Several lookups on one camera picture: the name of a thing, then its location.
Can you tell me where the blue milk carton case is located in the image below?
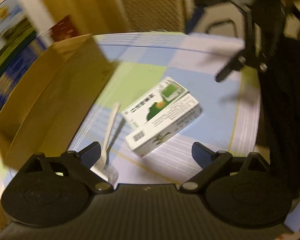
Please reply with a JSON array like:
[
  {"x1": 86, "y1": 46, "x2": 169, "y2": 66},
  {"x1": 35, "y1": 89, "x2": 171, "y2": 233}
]
[{"x1": 0, "y1": 0, "x2": 46, "y2": 108}]

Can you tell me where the white plastic fork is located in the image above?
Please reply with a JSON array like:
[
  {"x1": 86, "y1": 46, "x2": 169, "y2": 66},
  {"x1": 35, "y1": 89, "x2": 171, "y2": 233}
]
[{"x1": 91, "y1": 102, "x2": 121, "y2": 183}]

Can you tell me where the beige quilted chair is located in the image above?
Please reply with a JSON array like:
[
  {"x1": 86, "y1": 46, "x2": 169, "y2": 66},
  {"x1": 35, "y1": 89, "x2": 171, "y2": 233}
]
[{"x1": 121, "y1": 0, "x2": 186, "y2": 32}]

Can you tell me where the white green medicine box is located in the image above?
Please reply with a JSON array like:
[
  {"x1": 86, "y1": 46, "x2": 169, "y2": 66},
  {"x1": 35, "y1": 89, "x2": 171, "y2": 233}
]
[{"x1": 122, "y1": 77, "x2": 202, "y2": 157}]

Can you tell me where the dark red gift box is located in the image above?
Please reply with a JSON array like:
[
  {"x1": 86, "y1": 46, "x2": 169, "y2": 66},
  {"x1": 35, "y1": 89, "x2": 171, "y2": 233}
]
[{"x1": 50, "y1": 15, "x2": 80, "y2": 42}]

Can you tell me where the brown cardboard box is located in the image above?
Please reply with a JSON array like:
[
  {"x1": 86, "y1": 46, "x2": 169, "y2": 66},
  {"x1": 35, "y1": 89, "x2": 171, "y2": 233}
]
[{"x1": 0, "y1": 35, "x2": 115, "y2": 170}]

